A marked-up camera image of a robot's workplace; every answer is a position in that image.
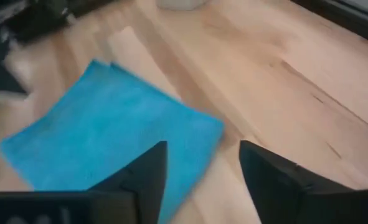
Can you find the blue microfiber towel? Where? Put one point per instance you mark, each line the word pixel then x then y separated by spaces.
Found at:
pixel 109 130

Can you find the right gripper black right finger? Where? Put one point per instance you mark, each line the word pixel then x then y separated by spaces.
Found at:
pixel 295 199

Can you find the black aluminium table frame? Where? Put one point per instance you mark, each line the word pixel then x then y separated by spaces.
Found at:
pixel 351 18

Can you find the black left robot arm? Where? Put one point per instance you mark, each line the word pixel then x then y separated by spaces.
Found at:
pixel 0 65

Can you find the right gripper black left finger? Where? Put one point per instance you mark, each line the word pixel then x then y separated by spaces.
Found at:
pixel 109 202

